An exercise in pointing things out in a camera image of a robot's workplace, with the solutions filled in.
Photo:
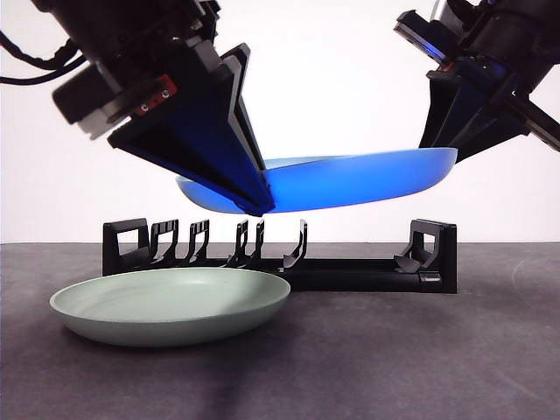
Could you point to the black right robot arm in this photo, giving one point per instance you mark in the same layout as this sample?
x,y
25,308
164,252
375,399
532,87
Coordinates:
x,y
525,35

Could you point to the black plate rack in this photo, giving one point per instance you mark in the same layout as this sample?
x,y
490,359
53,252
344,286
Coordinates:
x,y
372,280

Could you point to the pale green plate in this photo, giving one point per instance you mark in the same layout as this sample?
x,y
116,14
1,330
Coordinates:
x,y
175,315

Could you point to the light blue plate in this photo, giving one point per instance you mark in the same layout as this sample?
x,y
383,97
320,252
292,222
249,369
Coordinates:
x,y
350,184

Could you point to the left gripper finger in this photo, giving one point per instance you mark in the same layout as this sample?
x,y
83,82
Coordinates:
x,y
184,144
238,87

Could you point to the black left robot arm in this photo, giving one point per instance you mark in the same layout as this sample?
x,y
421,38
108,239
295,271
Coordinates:
x,y
109,35

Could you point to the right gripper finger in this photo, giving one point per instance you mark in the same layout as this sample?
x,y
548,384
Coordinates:
x,y
494,114
439,109

